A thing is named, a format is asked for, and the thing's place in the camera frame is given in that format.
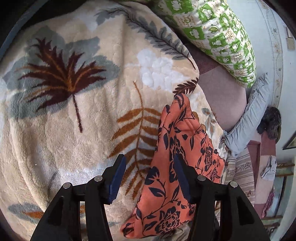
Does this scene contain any orange floral blouse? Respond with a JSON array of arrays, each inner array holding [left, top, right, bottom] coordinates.
[[121, 94, 224, 238]]

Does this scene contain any striped floral quilt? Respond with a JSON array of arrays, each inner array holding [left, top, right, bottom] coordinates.
[[216, 148, 256, 223]]

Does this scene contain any small grey white cloth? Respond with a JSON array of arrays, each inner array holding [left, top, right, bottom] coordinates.
[[261, 156, 277, 181]]

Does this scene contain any light blue pillow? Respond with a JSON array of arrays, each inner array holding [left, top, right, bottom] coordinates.
[[224, 73, 273, 157]]

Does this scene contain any black furry item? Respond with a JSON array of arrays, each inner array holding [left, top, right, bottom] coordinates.
[[257, 106, 281, 143]]

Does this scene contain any pink bed sheet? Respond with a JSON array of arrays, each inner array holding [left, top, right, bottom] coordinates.
[[185, 43, 247, 132]]

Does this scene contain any cream leaf-pattern blanket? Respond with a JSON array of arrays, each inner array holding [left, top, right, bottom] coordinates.
[[1, 1, 226, 240]]

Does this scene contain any green patterned pillow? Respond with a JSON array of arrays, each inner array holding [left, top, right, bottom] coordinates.
[[120, 0, 257, 88]]

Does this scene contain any pink cloth on rail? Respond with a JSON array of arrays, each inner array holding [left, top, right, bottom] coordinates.
[[262, 186, 275, 218]]

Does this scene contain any framed wall picture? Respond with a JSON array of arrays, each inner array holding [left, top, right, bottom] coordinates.
[[282, 131, 296, 150]]

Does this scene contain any wall switch plate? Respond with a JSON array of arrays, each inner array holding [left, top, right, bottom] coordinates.
[[285, 27, 295, 50]]

